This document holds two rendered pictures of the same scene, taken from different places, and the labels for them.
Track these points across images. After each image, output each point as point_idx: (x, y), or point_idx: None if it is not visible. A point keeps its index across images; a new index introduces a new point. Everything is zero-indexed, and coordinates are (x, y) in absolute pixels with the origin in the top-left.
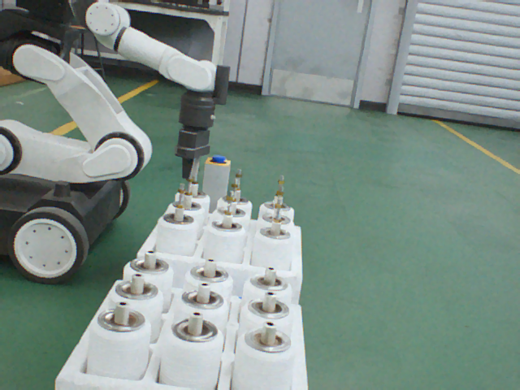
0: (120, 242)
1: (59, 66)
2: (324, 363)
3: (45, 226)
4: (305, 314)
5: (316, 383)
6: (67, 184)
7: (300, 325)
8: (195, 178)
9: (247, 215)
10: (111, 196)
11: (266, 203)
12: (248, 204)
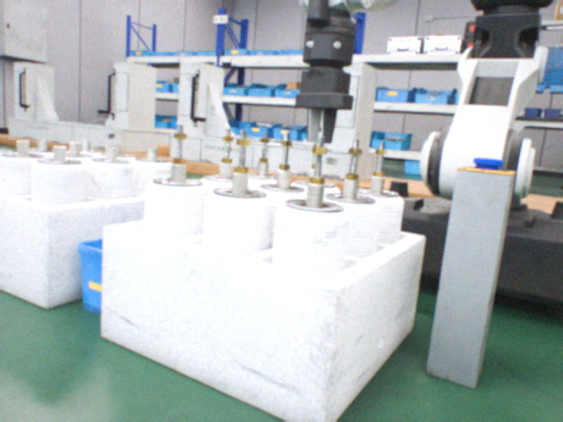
0: (495, 321)
1: (459, 59)
2: (30, 343)
3: None
4: (169, 390)
5: (10, 321)
6: (394, 181)
7: (16, 200)
8: (376, 166)
9: (268, 192)
10: (510, 248)
11: (330, 203)
12: (330, 200)
